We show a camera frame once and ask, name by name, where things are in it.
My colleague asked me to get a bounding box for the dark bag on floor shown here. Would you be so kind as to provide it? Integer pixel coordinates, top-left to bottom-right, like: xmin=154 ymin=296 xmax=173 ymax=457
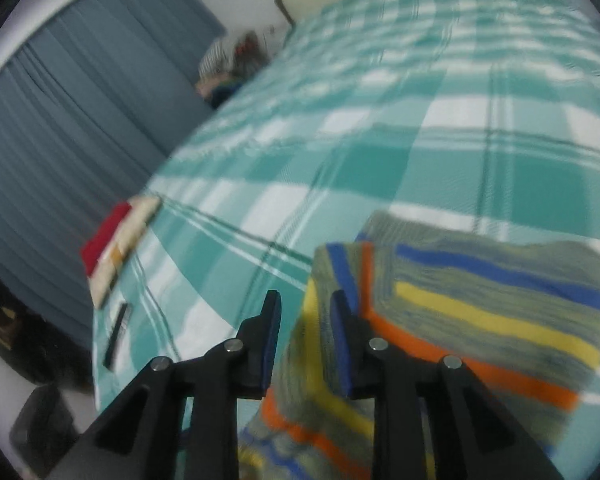
xmin=0 ymin=280 xmax=97 ymax=479

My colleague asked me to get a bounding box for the blue-grey curtain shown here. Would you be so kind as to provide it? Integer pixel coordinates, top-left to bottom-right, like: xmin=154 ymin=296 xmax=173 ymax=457
xmin=0 ymin=0 xmax=222 ymax=347

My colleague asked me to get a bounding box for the teal white checked bedspread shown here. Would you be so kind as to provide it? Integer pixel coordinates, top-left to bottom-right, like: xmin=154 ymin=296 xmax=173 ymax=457
xmin=90 ymin=0 xmax=600 ymax=470

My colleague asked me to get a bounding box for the black remote control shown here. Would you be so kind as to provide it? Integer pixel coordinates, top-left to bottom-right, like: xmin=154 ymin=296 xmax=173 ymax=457
xmin=102 ymin=302 xmax=131 ymax=370

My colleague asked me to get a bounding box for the pile of clothes by bed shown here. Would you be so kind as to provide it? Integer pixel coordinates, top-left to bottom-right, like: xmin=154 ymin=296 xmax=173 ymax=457
xmin=195 ymin=28 xmax=280 ymax=110

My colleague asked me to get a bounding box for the red folded cloth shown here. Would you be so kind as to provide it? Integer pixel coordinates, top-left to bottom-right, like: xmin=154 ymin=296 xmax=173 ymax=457
xmin=80 ymin=202 xmax=132 ymax=278

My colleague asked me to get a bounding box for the multicolour striped knit sweater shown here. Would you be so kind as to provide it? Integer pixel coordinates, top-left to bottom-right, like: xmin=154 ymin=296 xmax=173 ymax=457
xmin=238 ymin=211 xmax=600 ymax=479

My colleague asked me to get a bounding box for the cream patterned folded cloth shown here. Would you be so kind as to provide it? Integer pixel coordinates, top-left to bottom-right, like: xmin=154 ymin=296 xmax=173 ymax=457
xmin=87 ymin=195 xmax=162 ymax=310

